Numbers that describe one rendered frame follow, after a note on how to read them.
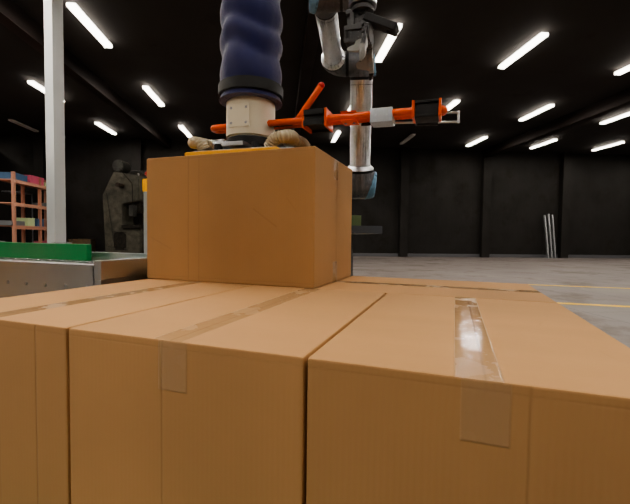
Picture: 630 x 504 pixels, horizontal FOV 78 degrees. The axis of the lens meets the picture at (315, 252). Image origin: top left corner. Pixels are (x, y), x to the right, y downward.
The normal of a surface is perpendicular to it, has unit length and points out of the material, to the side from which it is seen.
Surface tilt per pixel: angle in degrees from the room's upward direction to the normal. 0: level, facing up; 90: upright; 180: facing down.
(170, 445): 90
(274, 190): 90
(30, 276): 90
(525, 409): 90
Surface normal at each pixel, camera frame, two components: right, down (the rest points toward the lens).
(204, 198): -0.35, 0.04
